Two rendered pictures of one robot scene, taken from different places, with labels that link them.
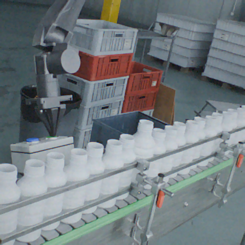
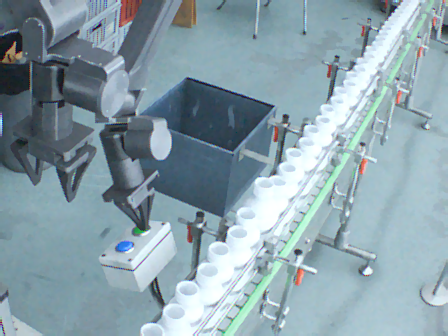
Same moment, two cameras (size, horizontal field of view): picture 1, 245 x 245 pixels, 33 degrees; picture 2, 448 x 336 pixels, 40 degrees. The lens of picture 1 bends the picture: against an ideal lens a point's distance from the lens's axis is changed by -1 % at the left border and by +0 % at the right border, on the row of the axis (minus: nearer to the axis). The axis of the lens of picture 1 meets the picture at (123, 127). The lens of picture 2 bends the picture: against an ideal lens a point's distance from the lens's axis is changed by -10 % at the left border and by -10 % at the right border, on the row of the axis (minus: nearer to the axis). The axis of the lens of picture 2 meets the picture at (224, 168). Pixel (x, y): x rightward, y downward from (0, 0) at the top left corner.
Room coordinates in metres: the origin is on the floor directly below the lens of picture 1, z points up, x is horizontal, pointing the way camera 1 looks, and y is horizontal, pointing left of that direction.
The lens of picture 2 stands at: (0.00, 0.29, 1.94)
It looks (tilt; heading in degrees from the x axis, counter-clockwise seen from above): 35 degrees down; 345
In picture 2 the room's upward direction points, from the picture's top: 8 degrees clockwise
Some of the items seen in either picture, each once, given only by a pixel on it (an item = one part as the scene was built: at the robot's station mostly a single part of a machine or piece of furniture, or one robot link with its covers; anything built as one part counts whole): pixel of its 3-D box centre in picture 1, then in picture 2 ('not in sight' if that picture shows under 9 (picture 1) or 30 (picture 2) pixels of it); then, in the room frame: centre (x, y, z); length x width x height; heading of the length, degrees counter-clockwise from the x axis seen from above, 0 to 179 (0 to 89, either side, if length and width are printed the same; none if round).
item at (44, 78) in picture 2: not in sight; (55, 74); (0.71, 0.32, 1.57); 0.07 x 0.06 x 0.07; 54
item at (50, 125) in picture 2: not in sight; (51, 116); (0.72, 0.33, 1.51); 0.10 x 0.07 x 0.07; 53
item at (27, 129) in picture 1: (46, 133); (28, 100); (2.84, 0.56, 0.32); 0.45 x 0.45 x 0.64
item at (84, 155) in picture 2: not in sight; (62, 167); (0.71, 0.31, 1.44); 0.07 x 0.07 x 0.09; 53
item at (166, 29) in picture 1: (167, 33); not in sight; (6.50, -0.36, 0.85); 0.36 x 0.12 x 0.27; 53
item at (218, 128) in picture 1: (210, 136); (321, 137); (1.31, -0.30, 1.08); 0.06 x 0.06 x 0.17
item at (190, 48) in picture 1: (186, 42); not in sight; (8.86, -0.95, 0.50); 1.23 x 1.05 x 1.00; 142
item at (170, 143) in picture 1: (164, 154); (281, 200); (1.07, -0.13, 1.08); 0.06 x 0.06 x 0.17
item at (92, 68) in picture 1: (95, 60); not in sight; (3.68, 0.37, 0.78); 0.61 x 0.41 x 0.22; 150
